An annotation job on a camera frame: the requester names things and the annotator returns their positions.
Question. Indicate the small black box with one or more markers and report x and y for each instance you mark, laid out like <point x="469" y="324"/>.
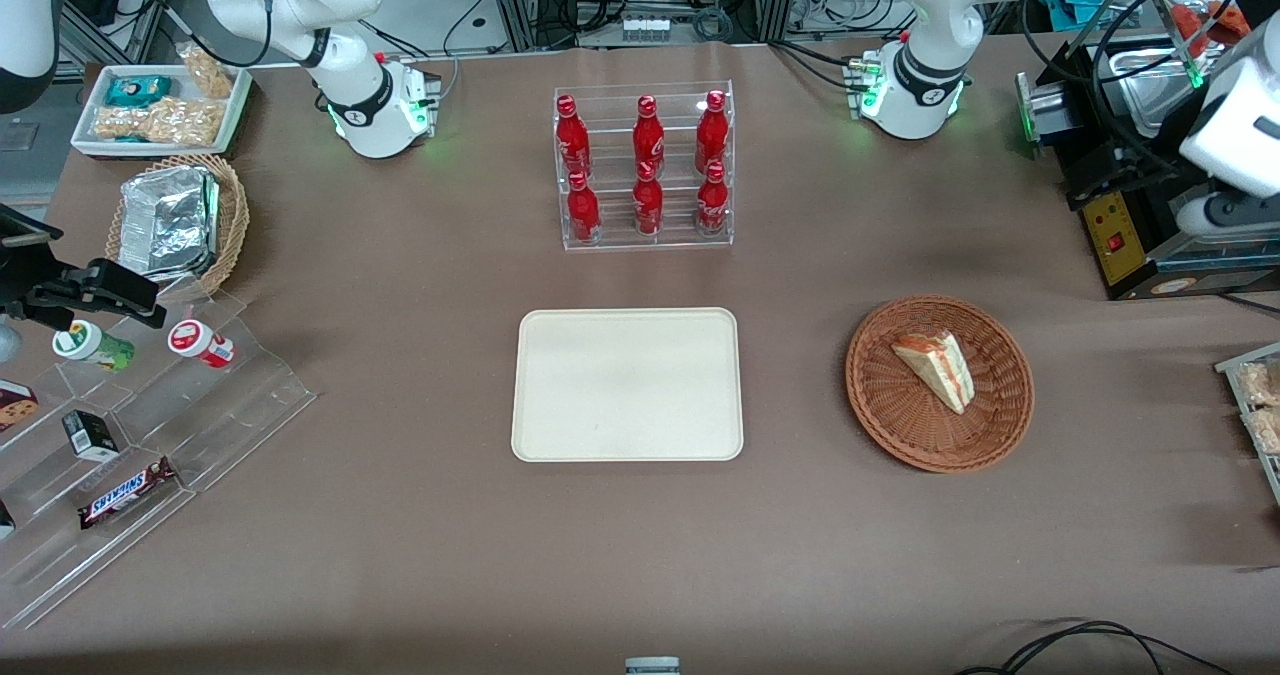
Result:
<point x="92" y="435"/>

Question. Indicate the white tray with snack bags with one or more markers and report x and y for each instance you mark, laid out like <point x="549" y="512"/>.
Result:
<point x="1232" y="363"/>

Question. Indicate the silver foil pouch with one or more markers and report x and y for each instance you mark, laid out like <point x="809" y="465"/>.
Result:
<point x="165" y="220"/>

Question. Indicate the clear acrylic bottle rack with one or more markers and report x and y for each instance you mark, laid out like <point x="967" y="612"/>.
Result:
<point x="680" y="240"/>

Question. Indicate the black food warmer cabinet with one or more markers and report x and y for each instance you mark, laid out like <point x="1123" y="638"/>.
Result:
<point x="1130" y="265"/>

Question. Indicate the white rectangular snack tray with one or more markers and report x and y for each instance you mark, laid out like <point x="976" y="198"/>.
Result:
<point x="88" y="105"/>

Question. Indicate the cream plastic serving tray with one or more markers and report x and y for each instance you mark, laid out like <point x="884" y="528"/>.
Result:
<point x="627" y="385"/>

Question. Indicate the green white-capped bottle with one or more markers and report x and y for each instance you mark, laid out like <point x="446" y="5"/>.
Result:
<point x="95" y="345"/>

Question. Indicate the brown round wicker basket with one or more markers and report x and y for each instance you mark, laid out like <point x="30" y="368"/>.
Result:
<point x="900" y="425"/>

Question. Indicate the brown cookie box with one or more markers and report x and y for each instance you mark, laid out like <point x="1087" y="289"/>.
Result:
<point x="15" y="407"/>

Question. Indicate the small dark packet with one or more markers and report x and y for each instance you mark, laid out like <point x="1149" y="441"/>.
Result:
<point x="5" y="521"/>

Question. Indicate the stainless steel pan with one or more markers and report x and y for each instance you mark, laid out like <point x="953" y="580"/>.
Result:
<point x="1140" y="65"/>

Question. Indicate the large clear peanut bag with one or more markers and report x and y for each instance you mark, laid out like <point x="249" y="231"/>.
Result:
<point x="160" y="123"/>

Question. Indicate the red fried food pieces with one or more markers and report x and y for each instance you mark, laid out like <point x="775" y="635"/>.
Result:
<point x="1190" y="20"/>

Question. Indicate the Snickers chocolate bar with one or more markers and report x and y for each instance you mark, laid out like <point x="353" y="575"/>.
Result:
<point x="125" y="495"/>

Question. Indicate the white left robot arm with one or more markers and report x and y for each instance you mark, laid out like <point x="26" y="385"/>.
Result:
<point x="930" y="15"/>

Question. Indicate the clear snack bag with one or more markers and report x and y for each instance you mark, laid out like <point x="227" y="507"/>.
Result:
<point x="1260" y="385"/>
<point x="1265" y="430"/>

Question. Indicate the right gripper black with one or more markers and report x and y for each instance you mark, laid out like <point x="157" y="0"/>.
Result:
<point x="20" y="283"/>

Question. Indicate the light tan wicker basket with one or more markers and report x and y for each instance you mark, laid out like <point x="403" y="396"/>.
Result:
<point x="235" y="215"/>

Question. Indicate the clear acrylic stepped display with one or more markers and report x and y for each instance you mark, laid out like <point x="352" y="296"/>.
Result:
<point x="230" y="405"/>

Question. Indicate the red cola bottle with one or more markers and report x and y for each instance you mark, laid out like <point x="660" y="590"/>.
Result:
<point x="712" y="130"/>
<point x="571" y="135"/>
<point x="712" y="205"/>
<point x="648" y="205"/>
<point x="648" y="135"/>
<point x="584" y="210"/>

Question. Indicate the red white-rimmed cup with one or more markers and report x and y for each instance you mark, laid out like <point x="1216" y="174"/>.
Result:
<point x="200" y="343"/>

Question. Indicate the small clear peanut bag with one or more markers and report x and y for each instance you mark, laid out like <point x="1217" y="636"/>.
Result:
<point x="208" y="73"/>

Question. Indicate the teal snack packet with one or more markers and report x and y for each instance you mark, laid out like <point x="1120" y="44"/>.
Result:
<point x="138" y="90"/>

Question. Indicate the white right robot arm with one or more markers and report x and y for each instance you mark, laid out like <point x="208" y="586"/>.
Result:
<point x="290" y="5"/>

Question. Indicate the triangular sandwich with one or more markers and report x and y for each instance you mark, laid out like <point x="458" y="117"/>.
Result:
<point x="935" y="367"/>

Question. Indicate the grey metal block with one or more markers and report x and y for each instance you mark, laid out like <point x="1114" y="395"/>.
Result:
<point x="652" y="667"/>

